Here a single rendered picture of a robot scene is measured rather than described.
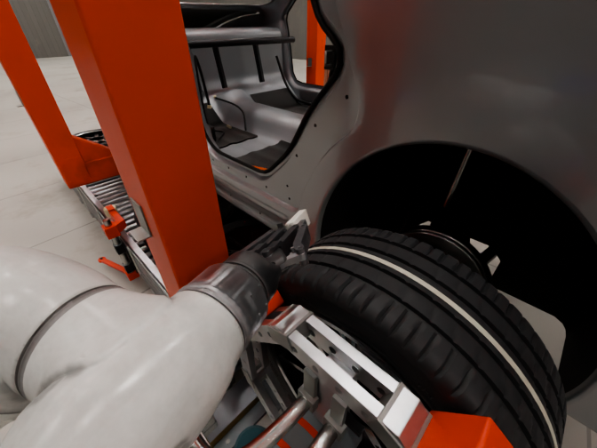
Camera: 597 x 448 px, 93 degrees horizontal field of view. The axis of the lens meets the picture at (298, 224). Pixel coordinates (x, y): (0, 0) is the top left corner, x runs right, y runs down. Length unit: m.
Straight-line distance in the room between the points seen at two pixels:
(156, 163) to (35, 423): 0.49
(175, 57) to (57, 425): 0.56
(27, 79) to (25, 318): 2.29
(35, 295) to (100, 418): 0.12
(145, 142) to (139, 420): 0.50
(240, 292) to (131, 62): 0.45
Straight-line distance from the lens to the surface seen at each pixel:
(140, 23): 0.62
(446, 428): 0.46
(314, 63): 3.86
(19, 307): 0.31
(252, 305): 0.30
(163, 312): 0.26
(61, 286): 0.31
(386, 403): 0.46
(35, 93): 2.54
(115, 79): 0.60
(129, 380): 0.23
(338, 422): 0.54
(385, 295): 0.48
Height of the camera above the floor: 1.53
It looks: 36 degrees down
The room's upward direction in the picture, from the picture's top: straight up
